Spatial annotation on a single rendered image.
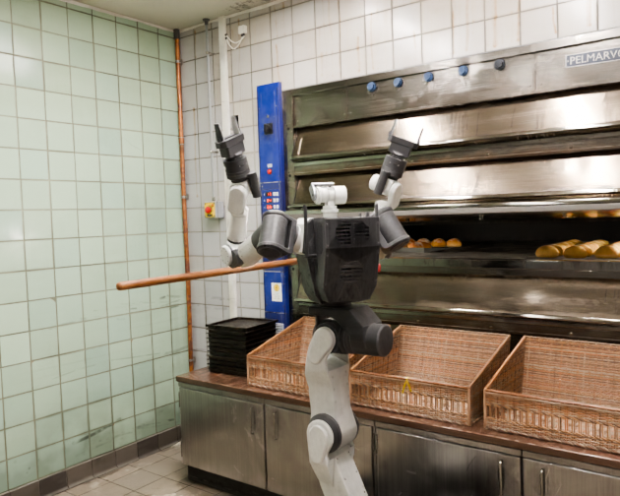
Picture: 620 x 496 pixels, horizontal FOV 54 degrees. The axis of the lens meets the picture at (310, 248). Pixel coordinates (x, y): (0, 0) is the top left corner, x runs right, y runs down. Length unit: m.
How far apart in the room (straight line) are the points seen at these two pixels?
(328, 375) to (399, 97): 1.49
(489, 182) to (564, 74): 0.53
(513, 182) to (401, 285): 0.74
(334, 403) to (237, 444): 1.02
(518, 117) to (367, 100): 0.78
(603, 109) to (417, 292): 1.14
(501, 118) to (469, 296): 0.81
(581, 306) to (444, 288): 0.61
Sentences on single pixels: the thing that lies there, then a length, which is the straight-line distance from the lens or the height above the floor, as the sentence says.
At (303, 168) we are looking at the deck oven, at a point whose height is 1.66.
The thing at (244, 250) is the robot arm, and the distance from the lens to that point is 2.23.
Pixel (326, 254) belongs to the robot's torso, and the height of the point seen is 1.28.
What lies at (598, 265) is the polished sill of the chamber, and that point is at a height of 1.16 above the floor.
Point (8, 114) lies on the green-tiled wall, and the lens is 3.39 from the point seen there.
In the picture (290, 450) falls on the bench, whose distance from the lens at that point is 2.94.
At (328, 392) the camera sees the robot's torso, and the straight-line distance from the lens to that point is 2.24.
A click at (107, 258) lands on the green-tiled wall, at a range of 3.63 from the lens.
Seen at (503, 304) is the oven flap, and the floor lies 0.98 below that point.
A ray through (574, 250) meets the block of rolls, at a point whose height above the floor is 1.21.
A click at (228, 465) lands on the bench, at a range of 3.25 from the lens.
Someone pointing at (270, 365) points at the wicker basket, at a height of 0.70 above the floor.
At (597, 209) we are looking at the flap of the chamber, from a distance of 2.58.
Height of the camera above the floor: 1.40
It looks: 3 degrees down
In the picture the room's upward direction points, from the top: 2 degrees counter-clockwise
